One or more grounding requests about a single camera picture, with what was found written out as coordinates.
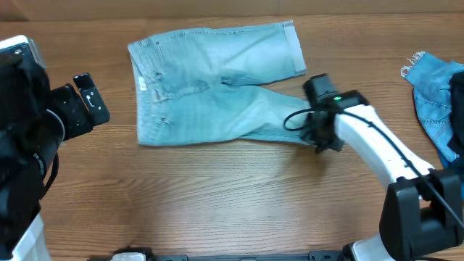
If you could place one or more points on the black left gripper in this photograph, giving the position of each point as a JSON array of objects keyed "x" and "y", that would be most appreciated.
[{"x": 90, "y": 98}]

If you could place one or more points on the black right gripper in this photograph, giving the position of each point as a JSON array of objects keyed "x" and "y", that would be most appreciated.
[{"x": 324, "y": 138}]

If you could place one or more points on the light blue denim shorts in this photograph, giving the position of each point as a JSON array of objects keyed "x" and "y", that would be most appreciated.
[{"x": 204, "y": 85}]

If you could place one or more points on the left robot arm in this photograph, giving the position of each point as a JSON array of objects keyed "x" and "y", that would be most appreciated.
[{"x": 35, "y": 120}]

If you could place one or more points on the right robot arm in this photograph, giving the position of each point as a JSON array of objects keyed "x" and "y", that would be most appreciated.
[{"x": 422, "y": 212}]

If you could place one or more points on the blue denim garment pile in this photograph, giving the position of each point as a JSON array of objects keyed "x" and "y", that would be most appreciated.
[{"x": 438, "y": 98}]

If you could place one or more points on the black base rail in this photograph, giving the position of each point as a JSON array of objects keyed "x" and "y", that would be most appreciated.
[{"x": 311, "y": 256}]

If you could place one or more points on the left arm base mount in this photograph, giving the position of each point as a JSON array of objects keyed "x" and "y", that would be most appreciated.
[{"x": 133, "y": 254}]

